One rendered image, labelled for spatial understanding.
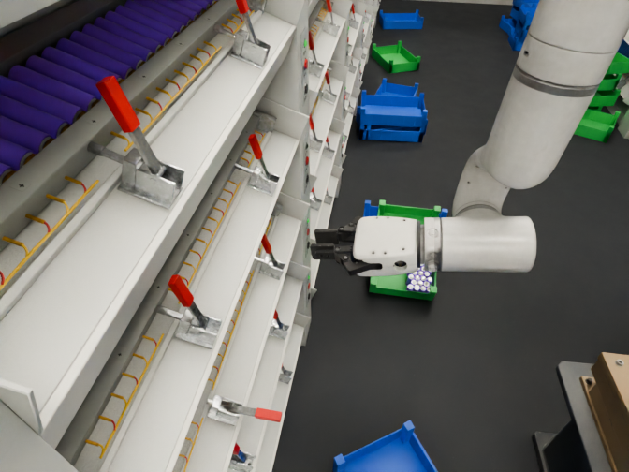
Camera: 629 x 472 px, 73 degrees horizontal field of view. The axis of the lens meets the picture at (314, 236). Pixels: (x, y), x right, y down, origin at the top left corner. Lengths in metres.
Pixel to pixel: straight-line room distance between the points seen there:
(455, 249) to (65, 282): 0.51
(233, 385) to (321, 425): 0.53
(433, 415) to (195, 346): 0.84
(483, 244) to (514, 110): 0.20
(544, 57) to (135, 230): 0.43
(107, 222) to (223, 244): 0.26
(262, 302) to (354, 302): 0.66
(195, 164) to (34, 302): 0.17
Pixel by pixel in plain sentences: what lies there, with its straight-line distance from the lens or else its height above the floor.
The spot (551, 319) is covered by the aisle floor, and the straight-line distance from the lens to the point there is 1.51.
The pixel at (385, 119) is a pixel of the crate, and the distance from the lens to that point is 2.08.
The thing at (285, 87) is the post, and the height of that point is 0.77.
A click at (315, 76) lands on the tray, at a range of 1.02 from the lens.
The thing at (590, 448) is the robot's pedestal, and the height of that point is 0.28.
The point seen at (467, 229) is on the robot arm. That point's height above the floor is 0.65.
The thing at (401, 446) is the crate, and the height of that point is 0.00.
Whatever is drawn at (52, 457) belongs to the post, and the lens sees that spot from 0.28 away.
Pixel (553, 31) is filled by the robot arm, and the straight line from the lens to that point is 0.53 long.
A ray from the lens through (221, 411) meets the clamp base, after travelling 0.63.
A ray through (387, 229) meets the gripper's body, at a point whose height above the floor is 0.62.
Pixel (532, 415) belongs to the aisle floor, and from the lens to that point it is 1.30.
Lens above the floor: 1.08
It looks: 43 degrees down
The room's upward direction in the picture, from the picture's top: straight up
